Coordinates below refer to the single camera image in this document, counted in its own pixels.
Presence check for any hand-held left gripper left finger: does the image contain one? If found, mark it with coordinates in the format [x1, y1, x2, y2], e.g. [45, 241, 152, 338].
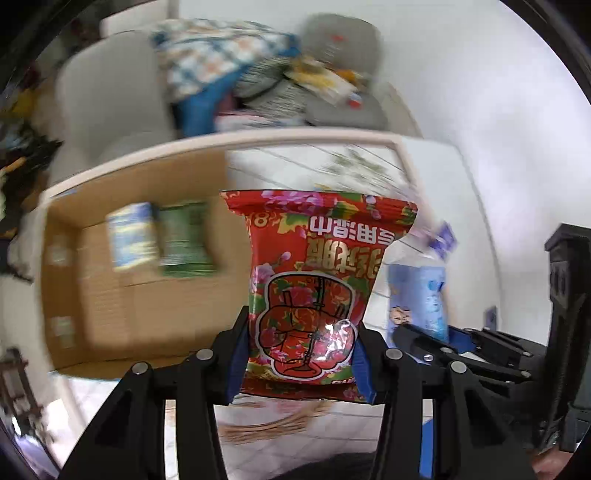
[59, 306, 250, 480]

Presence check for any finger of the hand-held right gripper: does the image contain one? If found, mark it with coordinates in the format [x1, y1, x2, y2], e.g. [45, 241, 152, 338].
[449, 326, 548, 370]
[395, 323, 518, 385]

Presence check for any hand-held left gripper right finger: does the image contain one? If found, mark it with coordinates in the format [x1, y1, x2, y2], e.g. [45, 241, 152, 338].
[353, 322, 537, 480]

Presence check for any light blue tissue packet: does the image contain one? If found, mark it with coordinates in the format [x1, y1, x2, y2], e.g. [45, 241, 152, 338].
[386, 262, 451, 346]

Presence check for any red floral tissue packet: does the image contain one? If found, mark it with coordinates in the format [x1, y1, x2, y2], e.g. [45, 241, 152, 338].
[220, 188, 419, 401]

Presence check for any cardboard box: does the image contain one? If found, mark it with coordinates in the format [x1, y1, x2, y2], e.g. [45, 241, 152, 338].
[39, 150, 253, 382]

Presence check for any small purple packet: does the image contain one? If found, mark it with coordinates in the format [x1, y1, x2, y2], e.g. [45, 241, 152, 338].
[427, 220, 459, 260]

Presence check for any green packet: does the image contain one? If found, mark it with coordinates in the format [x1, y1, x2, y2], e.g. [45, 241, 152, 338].
[157, 200, 219, 278]

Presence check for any blue and white packet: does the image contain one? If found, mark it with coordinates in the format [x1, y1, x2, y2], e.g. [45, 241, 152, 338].
[106, 202, 160, 273]

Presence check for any dark wooden furniture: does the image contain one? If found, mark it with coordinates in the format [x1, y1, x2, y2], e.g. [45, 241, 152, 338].
[0, 347, 48, 441]

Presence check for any grey cushion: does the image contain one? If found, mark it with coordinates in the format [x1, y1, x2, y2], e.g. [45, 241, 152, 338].
[304, 91, 389, 131]
[299, 14, 385, 80]

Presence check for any blue cloth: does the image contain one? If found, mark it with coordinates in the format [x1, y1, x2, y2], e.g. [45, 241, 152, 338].
[172, 87, 232, 137]

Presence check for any striped cloth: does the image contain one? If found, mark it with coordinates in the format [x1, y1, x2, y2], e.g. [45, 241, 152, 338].
[232, 58, 311, 121]

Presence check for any yellow packet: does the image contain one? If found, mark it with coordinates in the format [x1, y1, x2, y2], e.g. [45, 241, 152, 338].
[285, 59, 357, 104]

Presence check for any white armchair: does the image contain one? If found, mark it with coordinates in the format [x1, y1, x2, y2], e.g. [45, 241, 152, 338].
[54, 30, 182, 174]

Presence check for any plaid blanket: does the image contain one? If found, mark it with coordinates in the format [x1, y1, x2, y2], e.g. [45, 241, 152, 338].
[151, 18, 301, 103]

